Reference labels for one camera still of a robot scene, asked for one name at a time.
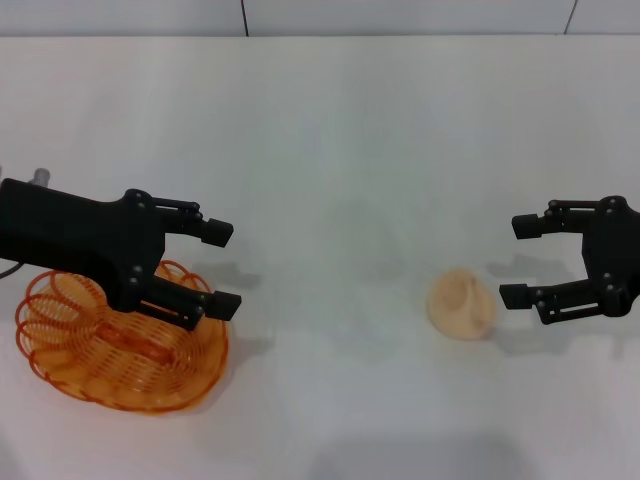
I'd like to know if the pale steamed bun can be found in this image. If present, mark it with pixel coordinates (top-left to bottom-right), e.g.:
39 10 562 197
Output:
425 268 499 341

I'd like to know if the orange wire basket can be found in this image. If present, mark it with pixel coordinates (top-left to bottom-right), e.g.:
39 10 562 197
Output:
14 259 230 414

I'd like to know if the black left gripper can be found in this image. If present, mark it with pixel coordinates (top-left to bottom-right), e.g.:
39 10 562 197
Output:
0 177 235 314

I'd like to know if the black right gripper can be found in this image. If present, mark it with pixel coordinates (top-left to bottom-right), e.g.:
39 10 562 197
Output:
498 195 640 326

